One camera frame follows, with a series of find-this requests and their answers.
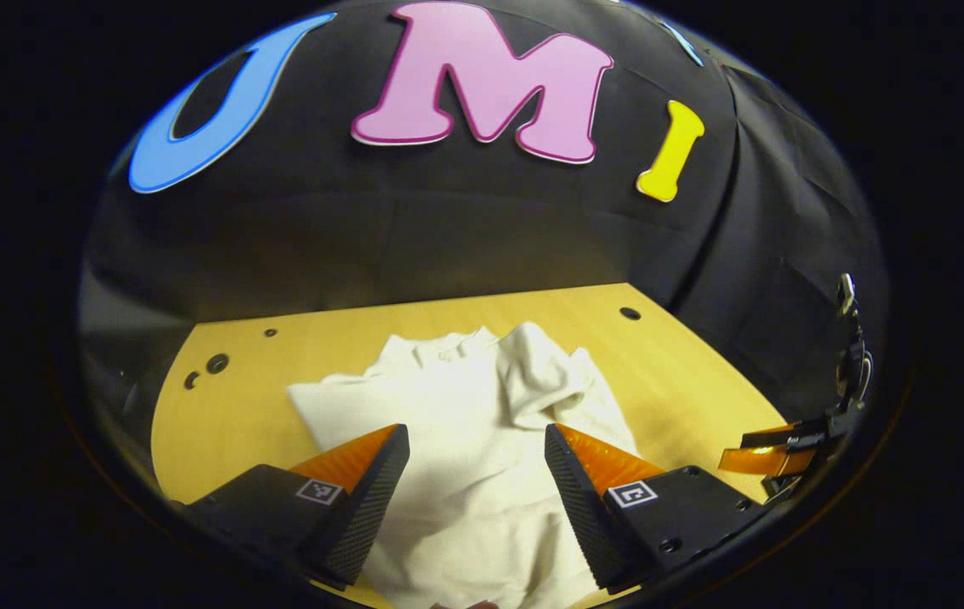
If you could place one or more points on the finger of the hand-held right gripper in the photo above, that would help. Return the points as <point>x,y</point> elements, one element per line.
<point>765,462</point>
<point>774,436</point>

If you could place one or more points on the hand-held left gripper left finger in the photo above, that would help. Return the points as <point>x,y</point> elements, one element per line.
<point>374,499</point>

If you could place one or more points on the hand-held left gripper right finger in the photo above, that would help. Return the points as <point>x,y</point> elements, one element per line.
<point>581,507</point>

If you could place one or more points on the white garment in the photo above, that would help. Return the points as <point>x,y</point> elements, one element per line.
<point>465,491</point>

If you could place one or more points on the black backdrop cloth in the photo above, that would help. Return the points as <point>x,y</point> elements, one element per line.
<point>448,228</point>

